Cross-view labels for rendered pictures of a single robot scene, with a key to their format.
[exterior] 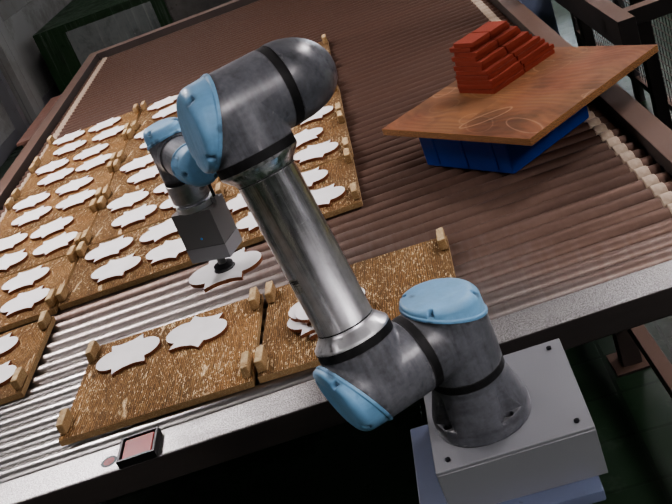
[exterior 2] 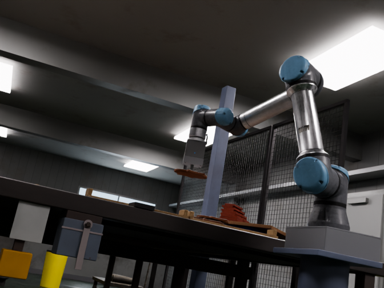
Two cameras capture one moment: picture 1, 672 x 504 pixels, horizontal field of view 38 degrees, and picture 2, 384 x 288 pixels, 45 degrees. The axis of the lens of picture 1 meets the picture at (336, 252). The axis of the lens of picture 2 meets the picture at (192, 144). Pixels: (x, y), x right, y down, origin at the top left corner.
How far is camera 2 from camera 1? 1.63 m
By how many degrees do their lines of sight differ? 49
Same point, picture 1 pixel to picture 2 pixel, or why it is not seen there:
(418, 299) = not seen: hidden behind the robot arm
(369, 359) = (327, 160)
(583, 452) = (374, 247)
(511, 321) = not seen: hidden behind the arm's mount
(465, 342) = (345, 184)
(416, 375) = (336, 179)
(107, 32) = not seen: outside the picture
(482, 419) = (341, 218)
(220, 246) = (200, 159)
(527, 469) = (355, 244)
